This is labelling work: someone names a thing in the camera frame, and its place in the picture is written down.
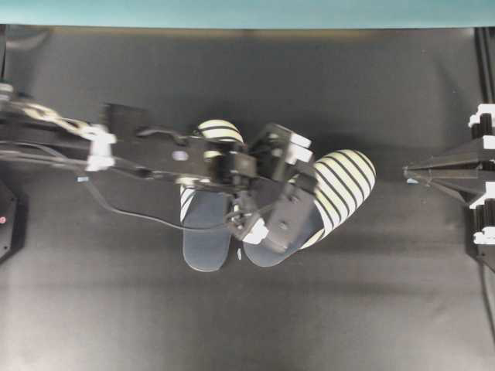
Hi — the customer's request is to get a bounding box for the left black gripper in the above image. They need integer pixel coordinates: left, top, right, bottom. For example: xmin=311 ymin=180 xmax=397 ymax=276
xmin=225 ymin=123 xmax=317 ymax=253

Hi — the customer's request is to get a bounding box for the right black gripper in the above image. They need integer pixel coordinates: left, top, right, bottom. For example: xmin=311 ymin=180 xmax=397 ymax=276
xmin=403 ymin=104 xmax=494 ymax=257

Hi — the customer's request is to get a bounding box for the striped slipper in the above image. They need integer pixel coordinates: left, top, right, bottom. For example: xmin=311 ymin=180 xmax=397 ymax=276
xmin=244 ymin=149 xmax=377 ymax=267
xmin=179 ymin=119 xmax=244 ymax=272

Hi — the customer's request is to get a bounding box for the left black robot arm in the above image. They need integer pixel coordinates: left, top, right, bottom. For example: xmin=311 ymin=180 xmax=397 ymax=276
xmin=1 ymin=83 xmax=317 ymax=253

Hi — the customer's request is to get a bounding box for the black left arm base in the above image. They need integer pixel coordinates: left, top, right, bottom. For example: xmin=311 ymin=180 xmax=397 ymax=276
xmin=1 ymin=179 xmax=29 ymax=265

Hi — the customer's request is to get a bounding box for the black cable left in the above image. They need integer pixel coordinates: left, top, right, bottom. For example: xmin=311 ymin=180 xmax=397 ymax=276
xmin=75 ymin=169 xmax=271 ymax=233

